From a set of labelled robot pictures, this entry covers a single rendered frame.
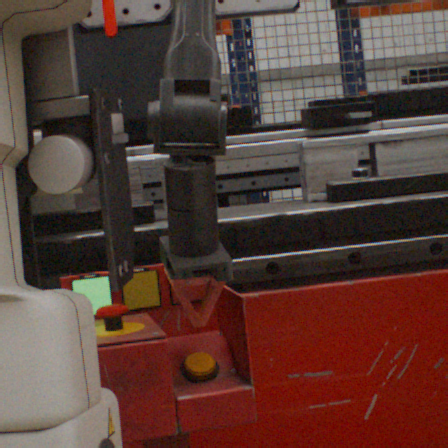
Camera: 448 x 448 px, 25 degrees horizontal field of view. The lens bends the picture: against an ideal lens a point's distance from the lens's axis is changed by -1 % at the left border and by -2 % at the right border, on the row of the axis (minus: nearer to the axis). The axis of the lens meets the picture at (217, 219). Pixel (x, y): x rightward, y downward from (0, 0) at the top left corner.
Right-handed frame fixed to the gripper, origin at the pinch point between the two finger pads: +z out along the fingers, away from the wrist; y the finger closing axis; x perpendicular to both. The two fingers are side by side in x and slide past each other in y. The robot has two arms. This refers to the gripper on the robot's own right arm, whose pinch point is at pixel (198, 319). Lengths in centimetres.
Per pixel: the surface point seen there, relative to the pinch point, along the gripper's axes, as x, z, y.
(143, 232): 2.2, -1.9, 25.9
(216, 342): -2.8, 5.6, 4.2
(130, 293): 6.6, 0.1, 10.3
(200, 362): 0.1, 5.8, 0.0
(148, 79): -11, -9, 95
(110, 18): 3, -30, 41
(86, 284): 12.0, -1.7, 10.8
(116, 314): 9.7, -2.0, 0.4
